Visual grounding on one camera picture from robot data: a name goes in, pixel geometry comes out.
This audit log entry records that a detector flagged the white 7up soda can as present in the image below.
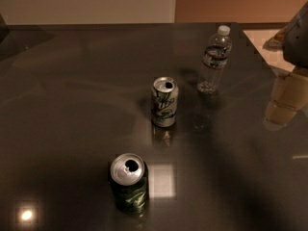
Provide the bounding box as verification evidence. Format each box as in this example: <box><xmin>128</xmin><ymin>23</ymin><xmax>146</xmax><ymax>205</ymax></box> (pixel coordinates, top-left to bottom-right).
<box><xmin>151</xmin><ymin>77</ymin><xmax>179</xmax><ymax>127</ymax></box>

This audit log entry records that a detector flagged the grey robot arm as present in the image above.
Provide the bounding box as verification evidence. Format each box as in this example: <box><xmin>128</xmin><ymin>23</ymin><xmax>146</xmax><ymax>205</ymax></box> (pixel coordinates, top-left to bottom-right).
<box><xmin>283</xmin><ymin>2</ymin><xmax>308</xmax><ymax>68</ymax></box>

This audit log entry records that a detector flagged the green soda can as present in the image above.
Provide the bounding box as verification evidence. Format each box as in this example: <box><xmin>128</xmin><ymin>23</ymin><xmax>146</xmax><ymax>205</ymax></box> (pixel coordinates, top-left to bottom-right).
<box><xmin>109</xmin><ymin>153</ymin><xmax>149</xmax><ymax>214</ymax></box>

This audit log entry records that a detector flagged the clear plastic water bottle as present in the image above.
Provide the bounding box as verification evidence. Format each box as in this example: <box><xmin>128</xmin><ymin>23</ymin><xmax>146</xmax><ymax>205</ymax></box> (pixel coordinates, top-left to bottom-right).
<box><xmin>197</xmin><ymin>25</ymin><xmax>232</xmax><ymax>94</ymax></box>

